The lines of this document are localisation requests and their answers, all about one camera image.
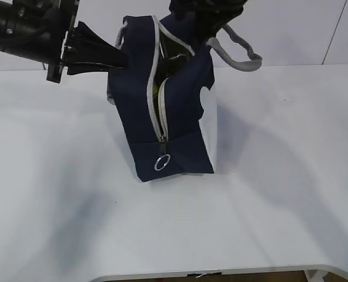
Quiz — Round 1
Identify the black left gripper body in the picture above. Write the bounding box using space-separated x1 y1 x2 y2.
42 0 79 83

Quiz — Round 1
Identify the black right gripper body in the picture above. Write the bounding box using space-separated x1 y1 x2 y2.
169 0 246 35

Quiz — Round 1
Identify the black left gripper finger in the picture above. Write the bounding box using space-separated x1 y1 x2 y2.
66 62 124 75
69 21 128 66

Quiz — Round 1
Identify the navy blue lunch bag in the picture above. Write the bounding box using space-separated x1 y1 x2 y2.
108 15 262 182

